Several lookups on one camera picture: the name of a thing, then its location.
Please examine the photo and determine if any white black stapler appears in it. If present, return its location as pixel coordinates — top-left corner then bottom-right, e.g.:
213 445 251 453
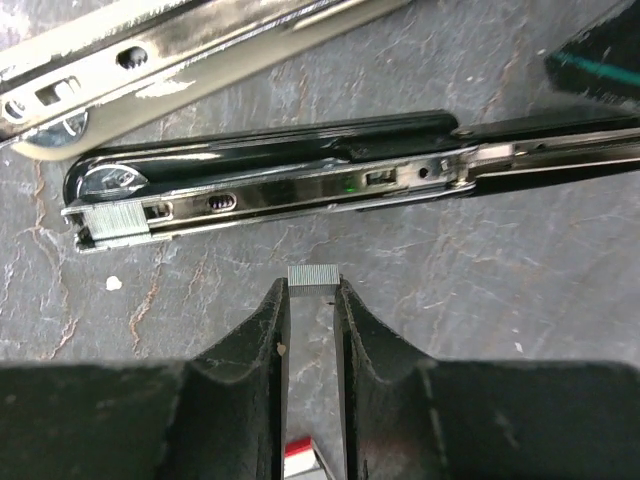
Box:
1 1 399 161

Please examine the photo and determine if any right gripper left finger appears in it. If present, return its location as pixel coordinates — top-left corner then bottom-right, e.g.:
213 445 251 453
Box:
1 278 290 479

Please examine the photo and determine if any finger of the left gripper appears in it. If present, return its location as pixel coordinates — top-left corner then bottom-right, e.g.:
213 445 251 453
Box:
544 1 639 105

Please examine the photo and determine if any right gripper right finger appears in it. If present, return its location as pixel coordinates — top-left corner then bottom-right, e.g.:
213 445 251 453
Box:
334 281 639 479

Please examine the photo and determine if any silver staple strip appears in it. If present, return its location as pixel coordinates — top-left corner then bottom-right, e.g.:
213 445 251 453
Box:
287 264 341 298
83 202 150 241

